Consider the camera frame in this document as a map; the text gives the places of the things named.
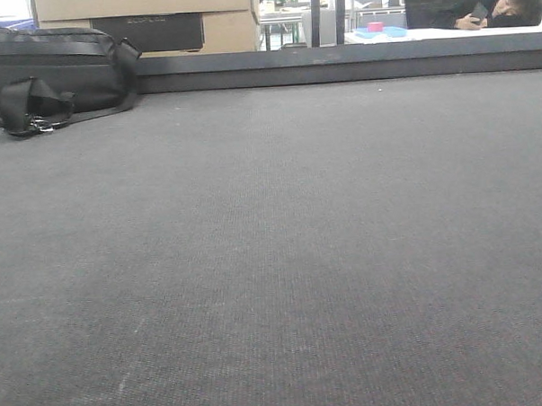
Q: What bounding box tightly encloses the grey woven conveyor belt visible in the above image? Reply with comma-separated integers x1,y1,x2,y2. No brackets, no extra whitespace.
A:
0,71,542,406

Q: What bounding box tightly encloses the black vertical post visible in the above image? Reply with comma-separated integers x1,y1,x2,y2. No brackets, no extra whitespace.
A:
310,0,321,48
334,0,346,46

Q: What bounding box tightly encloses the black fabric bag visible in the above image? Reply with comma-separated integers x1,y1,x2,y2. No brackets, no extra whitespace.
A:
0,27,141,137

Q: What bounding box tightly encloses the black smartphone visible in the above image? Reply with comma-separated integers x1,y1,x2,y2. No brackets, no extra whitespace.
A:
470,3,488,25

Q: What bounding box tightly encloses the white desk top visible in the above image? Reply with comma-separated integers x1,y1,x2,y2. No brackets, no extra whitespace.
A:
344,23,542,45

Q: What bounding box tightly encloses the shallow blue tray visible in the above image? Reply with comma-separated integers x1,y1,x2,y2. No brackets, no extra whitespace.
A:
352,26,407,40

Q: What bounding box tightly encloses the person in black resting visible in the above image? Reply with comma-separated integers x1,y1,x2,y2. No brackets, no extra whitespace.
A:
429,0,542,31

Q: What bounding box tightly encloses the pink tape roll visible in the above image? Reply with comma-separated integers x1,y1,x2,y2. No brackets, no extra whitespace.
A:
367,22,384,33

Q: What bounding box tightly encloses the black conveyor side rail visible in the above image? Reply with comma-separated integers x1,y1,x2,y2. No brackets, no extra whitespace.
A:
137,32,542,94

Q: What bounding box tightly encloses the upper cardboard box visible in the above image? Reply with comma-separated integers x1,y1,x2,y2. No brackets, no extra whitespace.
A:
34,0,259,21

